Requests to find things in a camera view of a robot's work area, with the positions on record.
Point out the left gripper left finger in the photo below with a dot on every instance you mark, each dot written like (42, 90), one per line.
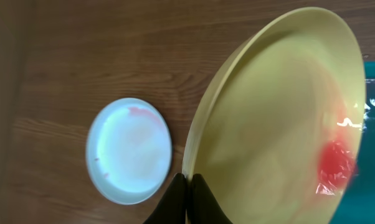
(171, 209)

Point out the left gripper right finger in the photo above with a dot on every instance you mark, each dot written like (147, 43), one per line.
(204, 208)

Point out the light blue plate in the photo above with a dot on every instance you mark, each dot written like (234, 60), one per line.
(128, 151)

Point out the green plate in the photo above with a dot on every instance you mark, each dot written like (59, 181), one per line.
(277, 132)

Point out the teal plastic tray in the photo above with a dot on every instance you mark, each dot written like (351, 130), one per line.
(358, 203)

